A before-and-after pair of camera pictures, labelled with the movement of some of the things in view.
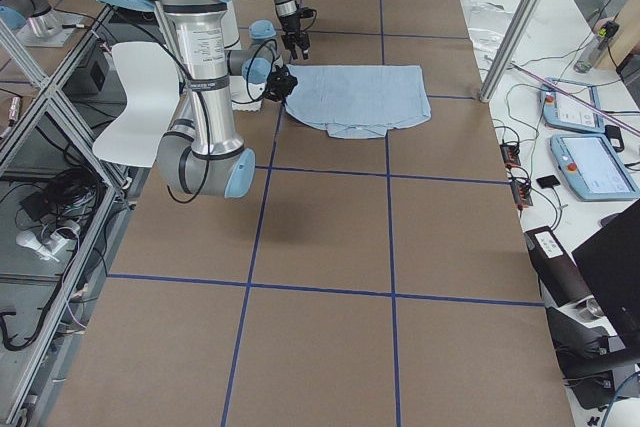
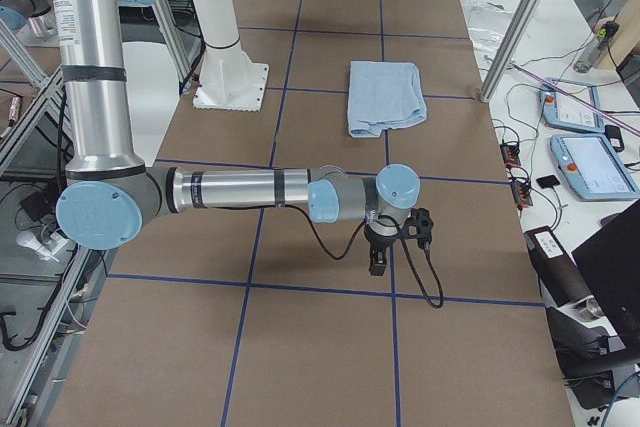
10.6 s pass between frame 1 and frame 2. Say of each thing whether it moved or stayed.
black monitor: stayed
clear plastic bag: stayed
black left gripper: moved
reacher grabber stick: stayed
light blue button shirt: moved
